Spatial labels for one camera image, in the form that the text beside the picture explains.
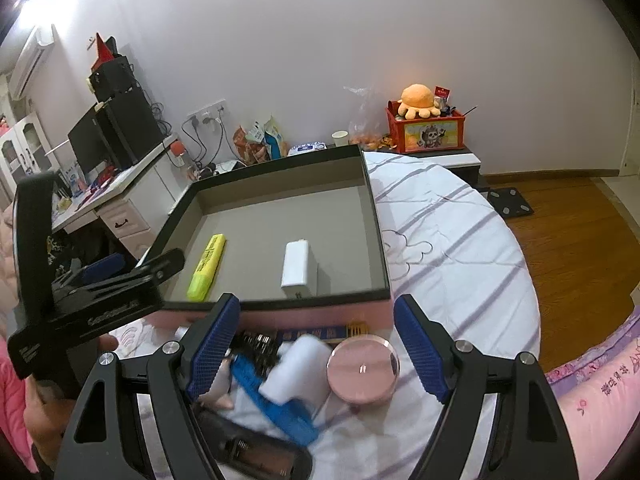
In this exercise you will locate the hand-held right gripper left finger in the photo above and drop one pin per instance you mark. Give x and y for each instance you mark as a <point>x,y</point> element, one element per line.
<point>212,350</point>

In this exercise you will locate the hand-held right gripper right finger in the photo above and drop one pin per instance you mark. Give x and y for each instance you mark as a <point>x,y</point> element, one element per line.
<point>420,350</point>

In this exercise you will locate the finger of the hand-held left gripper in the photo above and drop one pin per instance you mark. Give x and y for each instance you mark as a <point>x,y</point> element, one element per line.
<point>102,267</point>
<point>160,265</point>

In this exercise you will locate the yellow highlighter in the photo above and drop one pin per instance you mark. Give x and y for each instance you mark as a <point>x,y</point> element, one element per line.
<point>206,270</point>

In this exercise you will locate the pink round tin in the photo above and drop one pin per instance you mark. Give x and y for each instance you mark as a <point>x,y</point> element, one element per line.
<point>362,367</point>

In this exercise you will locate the blue plastic tool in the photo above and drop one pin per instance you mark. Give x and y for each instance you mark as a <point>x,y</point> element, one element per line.
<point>280,410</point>

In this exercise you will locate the black remote control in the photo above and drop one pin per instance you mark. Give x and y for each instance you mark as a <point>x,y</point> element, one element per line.
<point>250,452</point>

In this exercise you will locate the white power adapter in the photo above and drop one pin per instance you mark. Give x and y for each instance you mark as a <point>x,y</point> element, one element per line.
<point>297,270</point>

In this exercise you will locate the dark green pink cardboard box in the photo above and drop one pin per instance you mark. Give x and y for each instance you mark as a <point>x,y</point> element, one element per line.
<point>280,205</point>

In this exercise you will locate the person's left hand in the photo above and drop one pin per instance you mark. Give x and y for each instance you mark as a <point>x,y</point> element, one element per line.
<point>52,410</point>

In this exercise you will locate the black hair clips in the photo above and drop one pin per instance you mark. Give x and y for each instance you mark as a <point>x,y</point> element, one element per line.
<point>257,347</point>

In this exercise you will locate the white desk with drawers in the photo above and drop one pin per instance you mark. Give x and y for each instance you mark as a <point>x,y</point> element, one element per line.
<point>145,185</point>

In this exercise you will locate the white glass door cabinet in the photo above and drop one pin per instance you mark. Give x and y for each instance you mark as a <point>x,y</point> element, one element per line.
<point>22,150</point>

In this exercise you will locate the small blue gold box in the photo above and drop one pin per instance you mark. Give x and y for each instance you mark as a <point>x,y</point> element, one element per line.
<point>310,334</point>

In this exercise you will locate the black monitor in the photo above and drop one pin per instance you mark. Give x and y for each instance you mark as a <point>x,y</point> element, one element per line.
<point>87,145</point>

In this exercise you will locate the bottle with orange cap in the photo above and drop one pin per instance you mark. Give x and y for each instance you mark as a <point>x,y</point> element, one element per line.
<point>179,149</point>

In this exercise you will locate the black computer tower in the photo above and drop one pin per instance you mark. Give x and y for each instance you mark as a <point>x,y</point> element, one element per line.
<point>130,132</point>

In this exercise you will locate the orange snack bag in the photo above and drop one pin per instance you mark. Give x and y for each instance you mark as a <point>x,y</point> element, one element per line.
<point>246,147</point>

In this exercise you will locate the blue green snack bag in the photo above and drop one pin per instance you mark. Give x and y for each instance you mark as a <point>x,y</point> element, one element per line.
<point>272,137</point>

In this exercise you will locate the black bathroom scale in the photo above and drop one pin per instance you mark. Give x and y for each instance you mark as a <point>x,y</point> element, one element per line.
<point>510,201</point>

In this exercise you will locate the black box on tower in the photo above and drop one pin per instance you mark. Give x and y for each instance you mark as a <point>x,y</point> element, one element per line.
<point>112,77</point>

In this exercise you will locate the white air conditioner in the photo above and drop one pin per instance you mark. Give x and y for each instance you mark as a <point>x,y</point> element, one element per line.
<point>30,60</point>

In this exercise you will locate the pink printed blanket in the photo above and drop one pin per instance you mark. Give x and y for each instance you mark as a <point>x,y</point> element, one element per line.
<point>600,400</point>

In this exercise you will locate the tissue pack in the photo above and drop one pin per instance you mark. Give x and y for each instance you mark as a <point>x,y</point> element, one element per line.
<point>307,148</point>

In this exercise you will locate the white low cabinet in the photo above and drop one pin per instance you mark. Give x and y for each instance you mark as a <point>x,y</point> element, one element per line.
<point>455,160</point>

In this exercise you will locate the red cone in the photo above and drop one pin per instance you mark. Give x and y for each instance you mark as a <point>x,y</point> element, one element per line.
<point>102,52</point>

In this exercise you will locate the red printed storage crate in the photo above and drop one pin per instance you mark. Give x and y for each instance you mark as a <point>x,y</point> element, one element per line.
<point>430,135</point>

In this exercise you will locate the white paper cup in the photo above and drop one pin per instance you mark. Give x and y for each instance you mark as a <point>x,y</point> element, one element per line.
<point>340,139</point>

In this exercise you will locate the clear plastic bag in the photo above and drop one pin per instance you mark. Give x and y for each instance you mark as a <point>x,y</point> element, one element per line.
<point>362,120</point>

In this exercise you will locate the orange octopus plush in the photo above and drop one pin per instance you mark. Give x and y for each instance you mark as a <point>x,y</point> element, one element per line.
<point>417,100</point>

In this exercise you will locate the white wall outlet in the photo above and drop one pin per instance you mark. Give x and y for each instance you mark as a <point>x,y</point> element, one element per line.
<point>207,111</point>

